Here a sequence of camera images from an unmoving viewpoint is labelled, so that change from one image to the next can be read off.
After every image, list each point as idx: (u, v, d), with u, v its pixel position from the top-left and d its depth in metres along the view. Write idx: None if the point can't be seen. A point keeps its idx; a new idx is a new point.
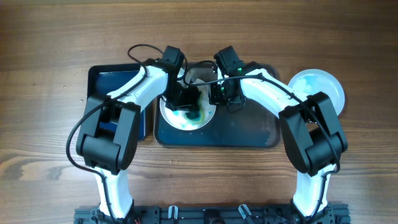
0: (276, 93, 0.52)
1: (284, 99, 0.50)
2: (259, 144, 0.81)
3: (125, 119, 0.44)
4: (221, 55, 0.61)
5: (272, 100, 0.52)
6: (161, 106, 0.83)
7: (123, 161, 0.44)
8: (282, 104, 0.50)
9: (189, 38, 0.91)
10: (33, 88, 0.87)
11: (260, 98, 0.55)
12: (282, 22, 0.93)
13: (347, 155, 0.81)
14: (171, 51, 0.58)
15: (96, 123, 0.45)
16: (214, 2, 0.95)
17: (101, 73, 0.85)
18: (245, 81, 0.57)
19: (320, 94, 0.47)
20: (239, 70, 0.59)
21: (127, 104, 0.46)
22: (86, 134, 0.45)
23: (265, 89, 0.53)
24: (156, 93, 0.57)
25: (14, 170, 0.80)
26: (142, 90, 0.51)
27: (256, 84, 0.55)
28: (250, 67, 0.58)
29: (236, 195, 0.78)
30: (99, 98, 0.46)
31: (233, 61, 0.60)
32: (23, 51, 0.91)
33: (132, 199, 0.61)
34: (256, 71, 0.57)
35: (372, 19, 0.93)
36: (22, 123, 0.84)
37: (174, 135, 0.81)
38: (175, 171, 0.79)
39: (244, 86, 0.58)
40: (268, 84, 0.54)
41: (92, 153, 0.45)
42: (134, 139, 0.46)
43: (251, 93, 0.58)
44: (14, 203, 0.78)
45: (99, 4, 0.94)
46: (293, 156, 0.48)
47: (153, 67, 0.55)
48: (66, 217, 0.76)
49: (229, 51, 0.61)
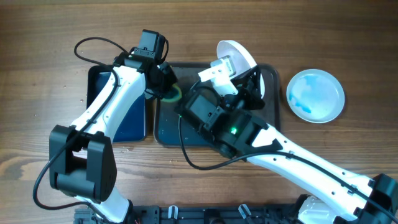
0: (324, 181, 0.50)
1: (342, 193, 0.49)
2: None
3: (92, 154, 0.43)
4: (191, 108, 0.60)
5: (326, 193, 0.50)
6: (161, 105, 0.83)
7: (101, 194, 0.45)
8: (342, 201, 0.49)
9: (189, 38, 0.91)
10: (33, 88, 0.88)
11: (295, 178, 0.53)
12: (282, 22, 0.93)
13: (347, 155, 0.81)
14: (149, 39, 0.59)
15: (64, 162, 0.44)
16: (214, 2, 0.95)
17: (101, 72, 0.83)
18: (263, 157, 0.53)
19: (382, 180, 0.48)
20: (234, 130, 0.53)
21: (97, 137, 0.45)
22: (57, 172, 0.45)
23: (304, 175, 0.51)
24: (134, 96, 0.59)
25: (14, 170, 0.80)
26: (110, 109, 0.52)
27: (285, 164, 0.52)
28: (245, 122, 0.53)
29: (236, 195, 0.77)
30: (61, 135, 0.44)
31: (209, 113, 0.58)
32: (23, 50, 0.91)
33: (127, 201, 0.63)
34: (259, 139, 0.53)
35: (372, 19, 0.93)
36: (23, 123, 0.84)
37: (174, 135, 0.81)
38: (175, 171, 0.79)
39: (259, 160, 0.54)
40: (302, 165, 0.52)
41: (68, 190, 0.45)
42: (109, 165, 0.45)
43: (266, 165, 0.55)
44: (14, 202, 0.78)
45: (99, 4, 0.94)
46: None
47: (126, 67, 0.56)
48: (66, 218, 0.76)
49: (198, 102, 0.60)
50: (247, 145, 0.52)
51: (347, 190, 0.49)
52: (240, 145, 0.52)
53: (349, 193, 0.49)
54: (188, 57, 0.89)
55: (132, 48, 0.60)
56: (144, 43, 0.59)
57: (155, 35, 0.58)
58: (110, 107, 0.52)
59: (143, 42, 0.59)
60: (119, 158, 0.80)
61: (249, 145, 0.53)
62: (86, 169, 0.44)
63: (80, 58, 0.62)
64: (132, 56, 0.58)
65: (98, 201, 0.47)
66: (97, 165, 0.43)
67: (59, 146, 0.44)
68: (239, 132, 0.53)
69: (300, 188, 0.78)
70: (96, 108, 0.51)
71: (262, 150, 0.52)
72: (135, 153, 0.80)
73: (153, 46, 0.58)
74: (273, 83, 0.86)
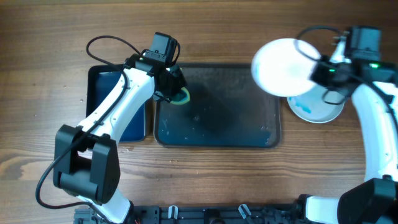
0: (390, 144, 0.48)
1: (392, 162, 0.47)
2: (259, 144, 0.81)
3: (97, 155, 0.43)
4: (355, 32, 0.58)
5: (380, 150, 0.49)
6: (162, 106, 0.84)
7: (102, 196, 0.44)
8: (385, 165, 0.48)
9: (189, 38, 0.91)
10: (33, 88, 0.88)
11: (370, 126, 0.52)
12: (282, 22, 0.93)
13: (347, 155, 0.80)
14: (161, 42, 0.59)
15: (68, 163, 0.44)
16: (214, 2, 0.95)
17: (101, 73, 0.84)
18: (370, 95, 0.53)
19: None
20: (375, 66, 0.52)
21: (103, 139, 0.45)
22: (61, 172, 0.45)
23: (384, 129, 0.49)
24: (143, 99, 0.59)
25: (14, 170, 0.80)
26: (118, 112, 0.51)
27: (377, 111, 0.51)
28: (388, 68, 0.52)
29: (236, 195, 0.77)
30: (69, 135, 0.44)
31: (367, 47, 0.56)
32: (23, 50, 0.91)
33: (128, 203, 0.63)
34: (385, 84, 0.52)
35: (372, 19, 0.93)
36: (23, 123, 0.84)
37: (174, 135, 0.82)
38: (175, 172, 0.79)
39: (364, 95, 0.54)
40: (390, 123, 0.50)
41: (70, 188, 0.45)
42: (112, 168, 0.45)
43: (361, 104, 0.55)
44: (14, 203, 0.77)
45: (99, 4, 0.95)
46: (348, 211, 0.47)
47: (137, 70, 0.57)
48: (66, 217, 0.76)
49: (370, 32, 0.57)
50: (372, 78, 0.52)
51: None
52: (369, 76, 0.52)
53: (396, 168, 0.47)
54: (188, 57, 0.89)
55: (143, 50, 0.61)
56: (156, 46, 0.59)
57: (167, 38, 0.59)
58: (118, 109, 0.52)
59: (155, 45, 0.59)
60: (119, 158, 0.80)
61: (372, 78, 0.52)
62: (89, 170, 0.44)
63: (92, 56, 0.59)
64: (143, 58, 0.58)
65: (101, 203, 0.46)
66: (102, 166, 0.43)
67: (64, 146, 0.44)
68: (379, 68, 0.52)
69: (300, 188, 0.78)
70: (104, 110, 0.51)
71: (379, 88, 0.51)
72: (135, 153, 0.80)
73: (164, 48, 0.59)
74: None
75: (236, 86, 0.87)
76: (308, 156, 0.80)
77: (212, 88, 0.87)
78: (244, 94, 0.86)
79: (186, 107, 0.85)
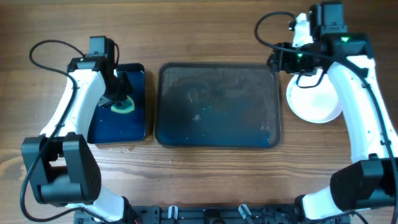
0: (370, 119, 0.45)
1: (376, 135, 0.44)
2: (258, 144, 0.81)
3: (70, 155, 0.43)
4: (319, 10, 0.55)
5: (360, 129, 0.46)
6: (163, 106, 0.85)
7: (89, 192, 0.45)
8: (369, 140, 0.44)
9: (189, 38, 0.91)
10: (33, 88, 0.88)
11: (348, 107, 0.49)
12: (282, 22, 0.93)
13: (347, 155, 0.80)
14: (98, 42, 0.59)
15: (43, 172, 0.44)
16: (214, 2, 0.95)
17: None
18: (344, 71, 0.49)
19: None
20: (344, 42, 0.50)
21: (68, 136, 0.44)
22: (40, 185, 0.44)
23: (361, 105, 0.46)
24: (98, 94, 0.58)
25: (15, 170, 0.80)
26: (76, 109, 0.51)
27: (354, 89, 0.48)
28: (357, 39, 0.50)
29: (236, 195, 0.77)
30: (33, 144, 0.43)
31: (334, 23, 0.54)
32: (23, 50, 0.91)
33: (122, 197, 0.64)
34: (359, 58, 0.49)
35: (373, 19, 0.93)
36: (22, 123, 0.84)
37: (173, 135, 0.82)
38: (175, 171, 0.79)
39: (337, 74, 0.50)
40: (368, 99, 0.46)
41: (54, 199, 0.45)
42: (88, 163, 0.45)
43: (338, 84, 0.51)
44: (15, 202, 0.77)
45: (99, 4, 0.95)
46: (342, 190, 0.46)
47: (82, 69, 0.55)
48: (67, 217, 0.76)
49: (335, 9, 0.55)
50: (344, 55, 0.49)
51: (380, 140, 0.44)
52: (340, 51, 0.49)
53: (380, 144, 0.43)
54: (188, 58, 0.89)
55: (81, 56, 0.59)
56: (94, 47, 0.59)
57: (102, 37, 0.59)
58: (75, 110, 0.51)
59: (92, 47, 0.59)
60: (118, 158, 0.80)
61: (345, 56, 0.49)
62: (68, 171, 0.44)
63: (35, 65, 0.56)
64: (84, 58, 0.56)
65: (91, 201, 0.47)
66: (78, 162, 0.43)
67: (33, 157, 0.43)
68: (351, 42, 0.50)
69: (299, 188, 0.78)
70: (61, 114, 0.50)
71: (350, 63, 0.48)
72: (135, 153, 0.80)
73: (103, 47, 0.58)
74: (272, 83, 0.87)
75: (236, 86, 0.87)
76: (308, 156, 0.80)
77: (212, 89, 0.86)
78: (244, 94, 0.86)
79: (185, 106, 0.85)
